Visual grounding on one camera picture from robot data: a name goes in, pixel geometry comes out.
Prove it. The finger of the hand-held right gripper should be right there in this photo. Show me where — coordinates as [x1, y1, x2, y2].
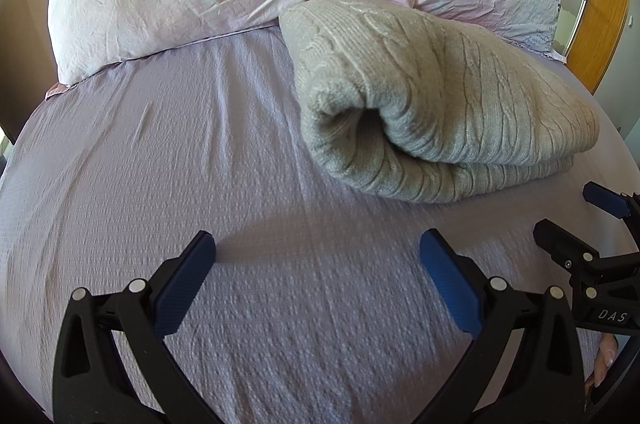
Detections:
[582, 181, 640, 225]
[532, 218, 640, 301]

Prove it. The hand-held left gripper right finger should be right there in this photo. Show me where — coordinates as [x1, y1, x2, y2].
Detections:
[419, 228, 589, 424]

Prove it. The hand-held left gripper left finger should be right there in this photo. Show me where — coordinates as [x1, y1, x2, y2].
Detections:
[52, 230, 217, 424]

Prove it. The grey knit blanket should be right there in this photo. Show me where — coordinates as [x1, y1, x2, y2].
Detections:
[278, 0, 601, 205]

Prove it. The person's right hand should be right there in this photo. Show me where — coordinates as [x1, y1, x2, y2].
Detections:
[584, 334, 619, 406]

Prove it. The lilac bed sheet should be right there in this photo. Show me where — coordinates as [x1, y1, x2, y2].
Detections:
[0, 23, 640, 424]

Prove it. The wooden glass-panel frame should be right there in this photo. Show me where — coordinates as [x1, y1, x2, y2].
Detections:
[556, 0, 637, 96]

